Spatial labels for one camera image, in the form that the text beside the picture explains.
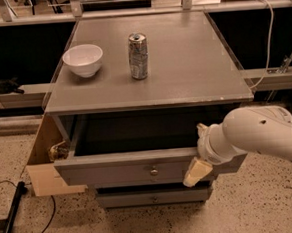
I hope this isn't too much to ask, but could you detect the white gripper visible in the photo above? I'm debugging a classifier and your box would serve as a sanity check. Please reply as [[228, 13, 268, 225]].
[[183, 123, 247, 188]]

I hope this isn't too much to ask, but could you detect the grey top drawer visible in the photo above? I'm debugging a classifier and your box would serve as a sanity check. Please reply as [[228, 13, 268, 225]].
[[53, 143, 249, 189]]

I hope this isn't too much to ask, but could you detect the grey drawer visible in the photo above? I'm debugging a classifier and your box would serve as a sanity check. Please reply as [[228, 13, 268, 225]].
[[53, 143, 249, 189], [92, 174, 217, 189], [98, 187, 212, 208]]

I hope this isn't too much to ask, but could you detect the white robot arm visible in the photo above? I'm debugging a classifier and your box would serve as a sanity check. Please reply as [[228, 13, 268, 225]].
[[183, 105, 292, 188]]

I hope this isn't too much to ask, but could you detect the grey bottom drawer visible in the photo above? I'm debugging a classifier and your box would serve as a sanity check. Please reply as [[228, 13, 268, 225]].
[[98, 187, 212, 208]]

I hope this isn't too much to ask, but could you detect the grey middle drawer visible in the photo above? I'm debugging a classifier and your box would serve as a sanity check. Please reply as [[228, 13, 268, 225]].
[[92, 174, 217, 189]]

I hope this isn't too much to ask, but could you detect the silver drink can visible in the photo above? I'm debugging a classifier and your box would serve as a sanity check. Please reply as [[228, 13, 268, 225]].
[[128, 33, 148, 80]]

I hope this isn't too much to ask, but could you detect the metal diagonal brace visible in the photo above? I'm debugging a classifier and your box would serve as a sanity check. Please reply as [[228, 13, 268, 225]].
[[257, 36, 292, 111]]

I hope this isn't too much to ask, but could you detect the crumpled brown object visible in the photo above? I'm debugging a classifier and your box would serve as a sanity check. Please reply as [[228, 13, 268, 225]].
[[48, 141, 69, 161]]

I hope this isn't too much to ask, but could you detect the white ceramic bowl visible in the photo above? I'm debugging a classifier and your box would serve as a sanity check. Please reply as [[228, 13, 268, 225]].
[[63, 44, 104, 78]]

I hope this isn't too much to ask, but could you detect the wooden side box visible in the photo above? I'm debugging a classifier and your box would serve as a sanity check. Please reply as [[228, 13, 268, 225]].
[[26, 115, 87, 196]]

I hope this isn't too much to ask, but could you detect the black bar on floor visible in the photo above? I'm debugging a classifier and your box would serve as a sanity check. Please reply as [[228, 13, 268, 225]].
[[0, 181, 28, 233]]

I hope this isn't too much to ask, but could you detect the black object on ledge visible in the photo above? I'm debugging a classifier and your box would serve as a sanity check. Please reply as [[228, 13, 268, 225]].
[[0, 78, 25, 94]]

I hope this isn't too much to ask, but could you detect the white hanging cable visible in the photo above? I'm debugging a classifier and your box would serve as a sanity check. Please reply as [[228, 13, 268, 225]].
[[243, 0, 280, 90]]

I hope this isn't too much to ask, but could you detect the black floor cable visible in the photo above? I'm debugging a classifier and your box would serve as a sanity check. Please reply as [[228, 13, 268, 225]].
[[0, 176, 59, 233]]

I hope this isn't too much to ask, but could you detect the metal frame rail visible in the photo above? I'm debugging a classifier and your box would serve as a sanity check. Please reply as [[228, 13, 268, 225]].
[[0, 0, 292, 26]]

